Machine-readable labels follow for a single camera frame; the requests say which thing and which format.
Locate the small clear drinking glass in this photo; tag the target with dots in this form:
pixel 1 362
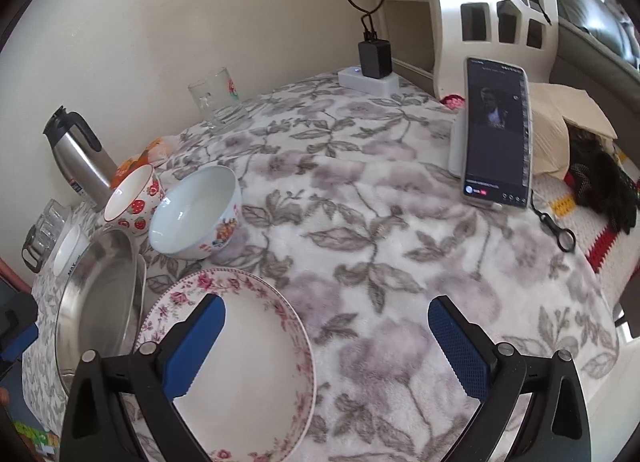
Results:
pixel 54 216

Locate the green printed packet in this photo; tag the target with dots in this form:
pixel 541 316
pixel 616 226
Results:
pixel 35 439

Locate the stainless steel basin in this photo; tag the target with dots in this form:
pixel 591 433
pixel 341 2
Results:
pixel 100 302

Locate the strawberry print bowl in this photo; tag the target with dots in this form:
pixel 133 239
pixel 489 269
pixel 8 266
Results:
pixel 142 209

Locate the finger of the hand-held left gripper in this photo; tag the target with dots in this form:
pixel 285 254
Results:
pixel 21 343

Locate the pink board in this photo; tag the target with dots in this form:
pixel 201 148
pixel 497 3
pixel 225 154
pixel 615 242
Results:
pixel 12 274

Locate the grey leather sofa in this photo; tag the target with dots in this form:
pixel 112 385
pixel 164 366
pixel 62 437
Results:
pixel 590 12

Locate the pink floral rimmed plate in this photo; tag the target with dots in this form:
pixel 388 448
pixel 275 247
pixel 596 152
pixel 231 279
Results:
pixel 255 342

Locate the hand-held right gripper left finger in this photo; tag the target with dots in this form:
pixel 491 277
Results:
pixel 197 347

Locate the black cloth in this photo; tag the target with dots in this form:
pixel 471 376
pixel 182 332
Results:
pixel 600 177

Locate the white power strip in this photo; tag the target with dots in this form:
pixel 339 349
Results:
pixel 385 84

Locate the white square bowl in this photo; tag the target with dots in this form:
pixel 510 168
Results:
pixel 67 252

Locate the white cutout shelf unit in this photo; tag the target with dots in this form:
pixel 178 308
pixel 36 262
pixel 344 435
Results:
pixel 450 17

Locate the orange snack packet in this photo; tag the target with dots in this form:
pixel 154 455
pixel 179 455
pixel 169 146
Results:
pixel 129 169
pixel 159 149

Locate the white bowl with flower print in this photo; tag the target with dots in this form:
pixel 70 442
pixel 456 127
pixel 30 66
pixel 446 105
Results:
pixel 200 207

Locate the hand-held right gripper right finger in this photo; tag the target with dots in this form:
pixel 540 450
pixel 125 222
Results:
pixel 457 347

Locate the black charger plug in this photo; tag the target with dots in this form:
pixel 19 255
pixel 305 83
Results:
pixel 374 59

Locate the stainless steel thermos jug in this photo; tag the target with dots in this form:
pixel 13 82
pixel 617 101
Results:
pixel 80 152

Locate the smartphone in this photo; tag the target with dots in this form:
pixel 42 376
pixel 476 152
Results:
pixel 497 142

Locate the clear glass mug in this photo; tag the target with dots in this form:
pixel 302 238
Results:
pixel 217 97

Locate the white crocheted mat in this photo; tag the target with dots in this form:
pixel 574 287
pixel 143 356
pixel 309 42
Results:
pixel 580 222

